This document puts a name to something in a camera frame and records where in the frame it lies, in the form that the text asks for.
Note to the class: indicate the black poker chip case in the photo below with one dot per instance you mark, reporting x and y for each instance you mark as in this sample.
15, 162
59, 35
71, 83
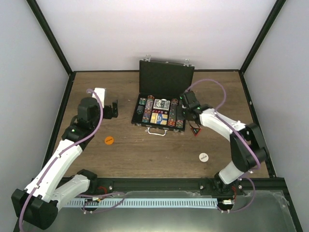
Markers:
163, 80

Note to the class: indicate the poker chip row right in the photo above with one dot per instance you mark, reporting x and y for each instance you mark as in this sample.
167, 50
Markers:
179, 123

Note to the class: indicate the red dice row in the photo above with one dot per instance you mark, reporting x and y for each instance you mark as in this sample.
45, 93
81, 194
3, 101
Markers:
160, 111

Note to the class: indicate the red black triangular token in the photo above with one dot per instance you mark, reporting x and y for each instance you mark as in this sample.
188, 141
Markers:
195, 131

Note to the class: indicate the black round cup in case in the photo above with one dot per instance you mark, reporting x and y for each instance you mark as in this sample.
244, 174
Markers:
140, 109

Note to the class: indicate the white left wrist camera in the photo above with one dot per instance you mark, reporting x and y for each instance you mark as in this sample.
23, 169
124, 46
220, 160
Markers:
99, 94

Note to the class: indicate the blue white card deck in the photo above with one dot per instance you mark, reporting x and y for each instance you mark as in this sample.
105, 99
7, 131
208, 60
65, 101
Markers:
161, 105

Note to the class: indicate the orange round button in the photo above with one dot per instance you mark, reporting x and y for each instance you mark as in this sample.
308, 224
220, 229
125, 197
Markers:
109, 140

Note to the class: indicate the short poker chip stack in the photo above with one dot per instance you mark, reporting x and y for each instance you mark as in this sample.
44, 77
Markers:
142, 101

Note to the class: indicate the white dealer button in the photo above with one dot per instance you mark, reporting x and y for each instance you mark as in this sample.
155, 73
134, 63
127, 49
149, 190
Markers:
203, 157

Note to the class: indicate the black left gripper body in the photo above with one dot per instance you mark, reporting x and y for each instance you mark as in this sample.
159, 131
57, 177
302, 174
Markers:
109, 114

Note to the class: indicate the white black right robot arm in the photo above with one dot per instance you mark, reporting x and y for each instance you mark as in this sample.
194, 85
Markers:
247, 144

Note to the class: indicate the tall poker chip row left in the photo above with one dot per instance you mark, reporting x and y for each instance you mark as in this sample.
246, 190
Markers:
148, 109

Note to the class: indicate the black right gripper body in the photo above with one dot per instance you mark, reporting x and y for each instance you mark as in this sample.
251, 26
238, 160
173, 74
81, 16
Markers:
186, 115

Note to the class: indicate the black front mounting rail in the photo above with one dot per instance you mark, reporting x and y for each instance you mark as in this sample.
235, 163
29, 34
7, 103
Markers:
205, 186

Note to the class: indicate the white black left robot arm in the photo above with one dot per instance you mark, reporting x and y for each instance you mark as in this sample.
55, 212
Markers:
42, 199

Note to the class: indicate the light blue slotted cable duct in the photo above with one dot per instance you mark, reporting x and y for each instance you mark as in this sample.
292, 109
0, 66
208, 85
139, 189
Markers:
146, 203

